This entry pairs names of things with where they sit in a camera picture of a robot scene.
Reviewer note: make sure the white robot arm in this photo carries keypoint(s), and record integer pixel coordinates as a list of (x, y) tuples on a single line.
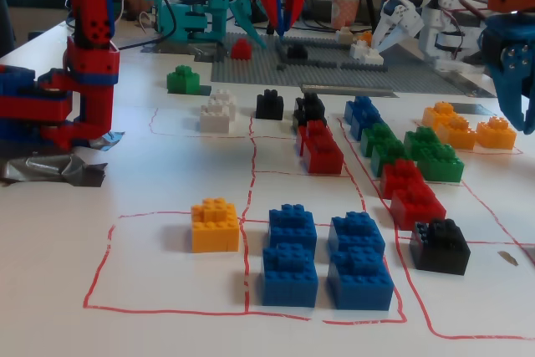
[(443, 22)]

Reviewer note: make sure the grey lego baseplate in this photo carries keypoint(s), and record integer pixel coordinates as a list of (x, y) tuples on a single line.
[(334, 74)]

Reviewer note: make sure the small orange lego piece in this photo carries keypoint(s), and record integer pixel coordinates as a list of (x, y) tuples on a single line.
[(367, 37)]

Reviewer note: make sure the blue lego block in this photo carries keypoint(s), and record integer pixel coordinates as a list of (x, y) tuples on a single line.
[(355, 233), (292, 227), (288, 282), (363, 126), (359, 286), (359, 105)]

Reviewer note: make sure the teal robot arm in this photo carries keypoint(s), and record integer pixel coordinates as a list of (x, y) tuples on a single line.
[(188, 18)]

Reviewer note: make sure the green lego block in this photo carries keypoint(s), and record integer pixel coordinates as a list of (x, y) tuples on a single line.
[(441, 166), (388, 158), (376, 137), (182, 81), (422, 139)]

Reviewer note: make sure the crumpled grey duct tape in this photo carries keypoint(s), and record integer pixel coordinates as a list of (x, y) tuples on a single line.
[(54, 169)]

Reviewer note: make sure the red lego block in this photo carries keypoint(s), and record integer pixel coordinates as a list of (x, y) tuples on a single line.
[(315, 131), (324, 160), (401, 177), (241, 51), (418, 210)]

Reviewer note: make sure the small brown scrap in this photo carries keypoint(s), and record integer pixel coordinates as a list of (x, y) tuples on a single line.
[(507, 258)]

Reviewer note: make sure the small white lego block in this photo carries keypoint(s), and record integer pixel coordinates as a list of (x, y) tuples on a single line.
[(345, 36)]

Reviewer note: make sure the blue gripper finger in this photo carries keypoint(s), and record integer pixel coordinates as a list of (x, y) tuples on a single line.
[(516, 110)]

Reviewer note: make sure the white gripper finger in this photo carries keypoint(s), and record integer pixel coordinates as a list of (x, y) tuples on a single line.
[(401, 37), (382, 33)]

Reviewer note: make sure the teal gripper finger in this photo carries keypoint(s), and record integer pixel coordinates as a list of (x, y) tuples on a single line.
[(248, 18)]

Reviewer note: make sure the paper cup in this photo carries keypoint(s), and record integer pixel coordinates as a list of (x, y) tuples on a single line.
[(344, 12)]

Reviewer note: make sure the yellow lego block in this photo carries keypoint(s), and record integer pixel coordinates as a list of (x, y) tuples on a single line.
[(215, 231), (497, 135), (436, 114), (457, 137)]

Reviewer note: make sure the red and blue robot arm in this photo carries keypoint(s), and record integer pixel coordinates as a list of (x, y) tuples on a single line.
[(90, 18)]

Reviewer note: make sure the black lego block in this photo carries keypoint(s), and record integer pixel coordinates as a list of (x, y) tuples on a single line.
[(269, 106), (297, 52), (318, 108), (443, 252), (302, 112)]

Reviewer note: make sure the grey lego brick row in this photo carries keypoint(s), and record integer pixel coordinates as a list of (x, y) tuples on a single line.
[(363, 67)]

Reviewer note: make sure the long grey tape strip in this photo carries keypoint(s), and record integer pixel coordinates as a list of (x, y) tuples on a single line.
[(347, 90)]

